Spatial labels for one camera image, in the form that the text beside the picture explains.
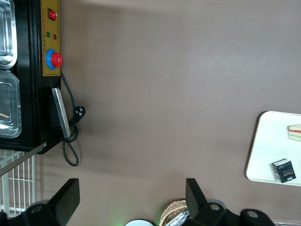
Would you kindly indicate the small wooden stick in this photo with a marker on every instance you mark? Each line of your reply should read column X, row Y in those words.
column 4, row 115

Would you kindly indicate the silver metal lever bar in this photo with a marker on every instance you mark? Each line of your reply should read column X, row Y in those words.
column 21, row 159

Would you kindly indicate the small black printed box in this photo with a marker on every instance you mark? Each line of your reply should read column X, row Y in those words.
column 284, row 171

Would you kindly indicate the cream plastic serving tray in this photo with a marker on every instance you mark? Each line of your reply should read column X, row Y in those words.
column 270, row 146

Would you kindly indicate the light tan wicker basket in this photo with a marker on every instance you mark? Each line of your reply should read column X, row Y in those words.
column 170, row 209

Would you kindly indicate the stainless steel food container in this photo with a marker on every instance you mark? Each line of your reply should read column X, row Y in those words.
column 11, row 99
column 8, row 35

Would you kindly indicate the black machine yellow control panel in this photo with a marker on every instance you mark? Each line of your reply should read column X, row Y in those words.
column 26, row 77

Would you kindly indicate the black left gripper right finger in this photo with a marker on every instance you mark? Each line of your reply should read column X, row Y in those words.
column 194, row 197

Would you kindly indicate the triangular sandwich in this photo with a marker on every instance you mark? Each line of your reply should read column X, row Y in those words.
column 295, row 133

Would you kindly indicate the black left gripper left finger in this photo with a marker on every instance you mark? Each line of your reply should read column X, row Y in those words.
column 65, row 200

